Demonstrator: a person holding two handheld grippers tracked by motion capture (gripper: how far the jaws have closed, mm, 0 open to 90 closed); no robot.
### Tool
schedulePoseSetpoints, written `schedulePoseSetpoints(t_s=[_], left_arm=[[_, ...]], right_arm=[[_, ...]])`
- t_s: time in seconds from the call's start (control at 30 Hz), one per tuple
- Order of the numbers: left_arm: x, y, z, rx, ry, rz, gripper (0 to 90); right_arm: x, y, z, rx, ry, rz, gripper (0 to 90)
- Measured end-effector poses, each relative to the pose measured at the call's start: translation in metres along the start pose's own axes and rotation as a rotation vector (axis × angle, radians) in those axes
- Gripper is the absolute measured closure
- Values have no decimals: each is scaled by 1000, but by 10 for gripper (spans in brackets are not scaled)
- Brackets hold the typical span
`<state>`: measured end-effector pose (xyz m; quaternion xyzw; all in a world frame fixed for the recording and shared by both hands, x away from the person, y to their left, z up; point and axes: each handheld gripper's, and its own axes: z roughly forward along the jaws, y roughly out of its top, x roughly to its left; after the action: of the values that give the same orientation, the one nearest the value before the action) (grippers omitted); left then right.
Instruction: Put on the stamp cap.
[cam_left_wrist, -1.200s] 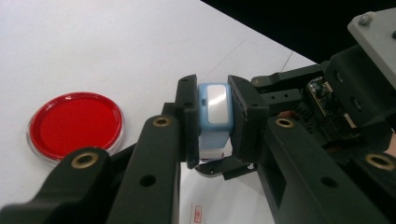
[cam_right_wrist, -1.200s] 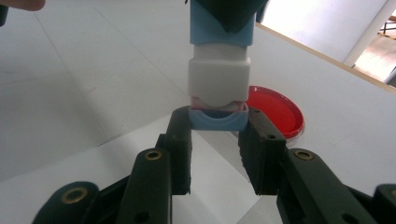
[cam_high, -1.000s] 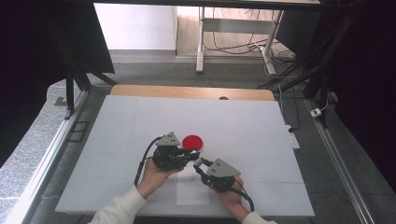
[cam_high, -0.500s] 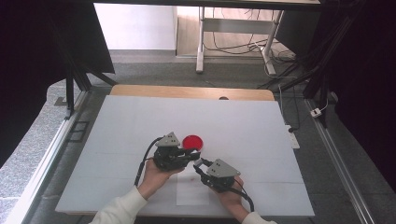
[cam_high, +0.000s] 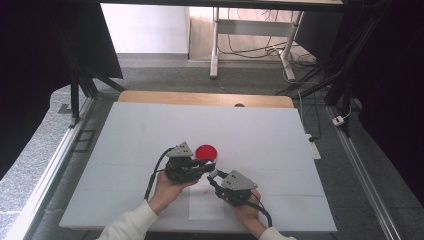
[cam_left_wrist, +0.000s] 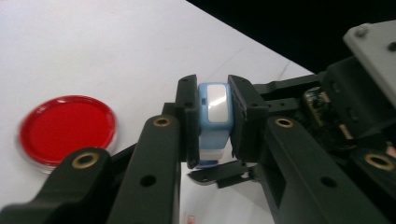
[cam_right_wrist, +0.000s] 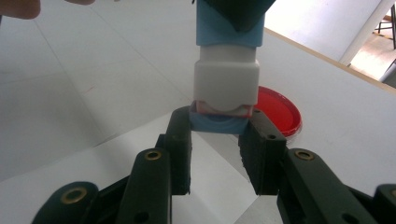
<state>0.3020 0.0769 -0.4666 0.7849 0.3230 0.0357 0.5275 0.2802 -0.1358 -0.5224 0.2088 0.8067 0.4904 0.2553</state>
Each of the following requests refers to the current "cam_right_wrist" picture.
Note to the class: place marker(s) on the white paper sheet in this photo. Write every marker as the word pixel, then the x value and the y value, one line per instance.
pixel 93 177

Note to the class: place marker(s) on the white metal desk frame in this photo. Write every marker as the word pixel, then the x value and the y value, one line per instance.
pixel 390 73

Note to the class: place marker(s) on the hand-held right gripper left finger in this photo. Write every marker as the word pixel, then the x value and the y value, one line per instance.
pixel 180 155

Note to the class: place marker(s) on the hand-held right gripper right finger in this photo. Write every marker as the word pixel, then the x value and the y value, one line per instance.
pixel 261 155

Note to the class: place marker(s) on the red petri dish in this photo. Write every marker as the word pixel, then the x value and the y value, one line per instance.
pixel 277 112

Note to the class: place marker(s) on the blue stamp cap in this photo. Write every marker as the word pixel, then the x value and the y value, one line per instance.
pixel 218 126

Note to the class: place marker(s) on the white and blue stamp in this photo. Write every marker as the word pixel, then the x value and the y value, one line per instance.
pixel 225 81

